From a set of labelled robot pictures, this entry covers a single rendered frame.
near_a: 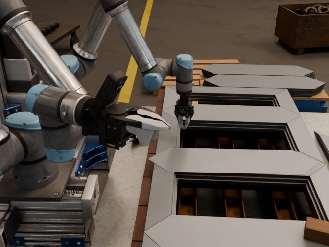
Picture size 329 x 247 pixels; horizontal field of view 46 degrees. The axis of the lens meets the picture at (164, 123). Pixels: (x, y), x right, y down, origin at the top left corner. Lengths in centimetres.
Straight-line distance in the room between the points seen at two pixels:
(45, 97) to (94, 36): 84
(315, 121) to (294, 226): 104
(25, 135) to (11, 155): 8
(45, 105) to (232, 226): 80
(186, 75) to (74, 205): 71
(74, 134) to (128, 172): 99
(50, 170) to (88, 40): 65
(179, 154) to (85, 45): 63
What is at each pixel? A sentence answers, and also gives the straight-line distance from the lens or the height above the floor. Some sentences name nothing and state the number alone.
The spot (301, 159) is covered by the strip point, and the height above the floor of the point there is 87.
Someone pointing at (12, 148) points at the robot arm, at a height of 123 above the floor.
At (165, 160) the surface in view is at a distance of 170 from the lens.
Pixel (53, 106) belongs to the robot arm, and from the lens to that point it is 90.
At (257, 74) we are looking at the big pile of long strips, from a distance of 268.
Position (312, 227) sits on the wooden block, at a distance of 141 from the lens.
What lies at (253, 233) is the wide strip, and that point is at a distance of 141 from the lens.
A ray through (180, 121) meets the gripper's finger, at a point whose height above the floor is 96.
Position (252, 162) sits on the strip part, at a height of 87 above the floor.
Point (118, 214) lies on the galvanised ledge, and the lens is 172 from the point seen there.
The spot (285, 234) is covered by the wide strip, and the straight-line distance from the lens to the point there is 143.
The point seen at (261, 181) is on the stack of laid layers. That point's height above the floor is 83.
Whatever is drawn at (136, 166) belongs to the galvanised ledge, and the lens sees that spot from 199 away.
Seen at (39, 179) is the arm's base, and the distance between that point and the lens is 133.
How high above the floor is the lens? 185
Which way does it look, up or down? 30 degrees down
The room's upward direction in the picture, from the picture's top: straight up
